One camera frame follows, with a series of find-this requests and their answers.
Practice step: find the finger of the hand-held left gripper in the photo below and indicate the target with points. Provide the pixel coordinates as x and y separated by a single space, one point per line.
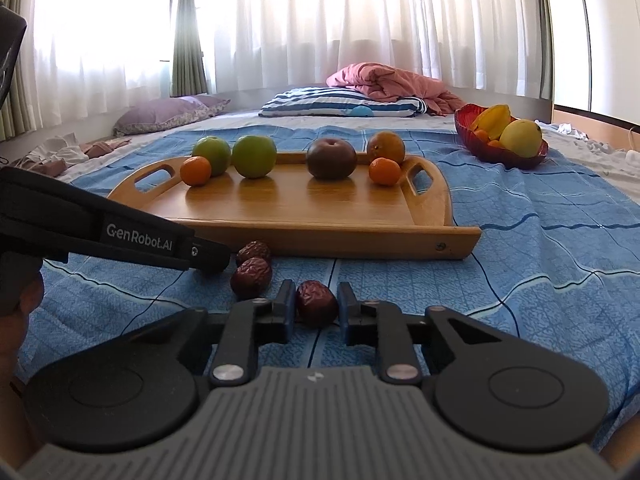
212 257

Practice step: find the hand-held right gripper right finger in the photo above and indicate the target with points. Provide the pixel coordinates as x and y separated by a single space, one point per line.
344 310

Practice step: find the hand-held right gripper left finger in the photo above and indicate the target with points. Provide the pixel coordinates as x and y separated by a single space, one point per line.
290 310

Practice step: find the dried red date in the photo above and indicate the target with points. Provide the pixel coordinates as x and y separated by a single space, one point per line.
317 302
251 277
254 251

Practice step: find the wooden tray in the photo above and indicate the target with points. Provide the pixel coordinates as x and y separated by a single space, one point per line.
300 205

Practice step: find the green apple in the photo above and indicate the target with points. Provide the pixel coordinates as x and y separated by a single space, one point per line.
254 156
212 152

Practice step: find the large orange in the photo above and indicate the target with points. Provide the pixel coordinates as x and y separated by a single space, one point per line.
386 145

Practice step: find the person's left forearm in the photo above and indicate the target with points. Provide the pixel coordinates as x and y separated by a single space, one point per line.
15 420

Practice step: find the person's left hand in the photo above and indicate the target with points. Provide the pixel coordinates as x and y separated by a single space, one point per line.
15 330

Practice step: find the small mandarin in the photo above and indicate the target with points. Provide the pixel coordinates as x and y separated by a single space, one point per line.
385 171
195 171

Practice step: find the green curtain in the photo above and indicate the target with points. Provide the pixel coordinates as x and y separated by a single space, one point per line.
187 35
546 30
15 120

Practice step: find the purple pillow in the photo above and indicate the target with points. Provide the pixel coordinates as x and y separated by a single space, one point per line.
165 112

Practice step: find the dark red apple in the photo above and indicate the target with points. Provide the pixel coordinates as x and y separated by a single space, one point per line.
331 158

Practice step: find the black curved object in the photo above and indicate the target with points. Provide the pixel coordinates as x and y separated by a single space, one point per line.
12 40

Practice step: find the white sheer curtain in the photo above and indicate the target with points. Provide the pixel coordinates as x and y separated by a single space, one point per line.
100 25
375 10

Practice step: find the blue checked blanket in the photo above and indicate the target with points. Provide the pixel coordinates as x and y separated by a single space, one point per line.
525 260

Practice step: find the blue white striped pillow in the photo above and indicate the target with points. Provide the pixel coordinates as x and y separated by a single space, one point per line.
320 102

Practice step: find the light blue small object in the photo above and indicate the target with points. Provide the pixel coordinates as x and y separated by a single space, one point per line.
361 111

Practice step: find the red bowl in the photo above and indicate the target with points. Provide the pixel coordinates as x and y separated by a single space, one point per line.
500 160

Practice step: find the small orange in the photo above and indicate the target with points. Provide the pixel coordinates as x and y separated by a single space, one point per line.
495 144
481 135

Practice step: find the pink quilt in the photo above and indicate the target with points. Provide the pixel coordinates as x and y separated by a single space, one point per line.
395 82

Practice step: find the yellow star fruit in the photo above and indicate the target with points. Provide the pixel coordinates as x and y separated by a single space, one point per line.
492 120

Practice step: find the white crumpled cloth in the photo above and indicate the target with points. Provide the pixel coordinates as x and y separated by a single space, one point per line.
585 142

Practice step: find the person's leg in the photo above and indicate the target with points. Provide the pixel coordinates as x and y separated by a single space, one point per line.
617 447

